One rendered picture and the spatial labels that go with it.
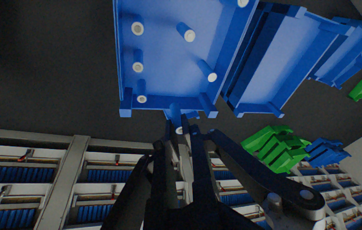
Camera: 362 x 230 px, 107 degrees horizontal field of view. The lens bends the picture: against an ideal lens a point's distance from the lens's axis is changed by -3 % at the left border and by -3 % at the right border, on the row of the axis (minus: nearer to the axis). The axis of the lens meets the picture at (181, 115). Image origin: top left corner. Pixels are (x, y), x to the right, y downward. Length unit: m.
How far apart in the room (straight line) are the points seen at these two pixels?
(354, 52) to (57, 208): 1.71
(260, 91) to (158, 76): 0.39
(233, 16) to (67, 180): 0.93
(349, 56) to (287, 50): 0.76
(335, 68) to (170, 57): 1.13
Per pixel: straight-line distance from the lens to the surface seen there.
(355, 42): 1.29
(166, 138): 0.16
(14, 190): 0.99
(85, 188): 0.92
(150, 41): 0.29
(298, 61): 0.62
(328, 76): 1.29
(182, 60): 0.31
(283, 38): 0.53
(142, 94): 0.27
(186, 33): 0.23
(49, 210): 0.90
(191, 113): 0.94
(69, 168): 0.97
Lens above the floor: 0.69
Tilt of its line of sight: 47 degrees down
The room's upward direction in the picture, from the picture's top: 163 degrees clockwise
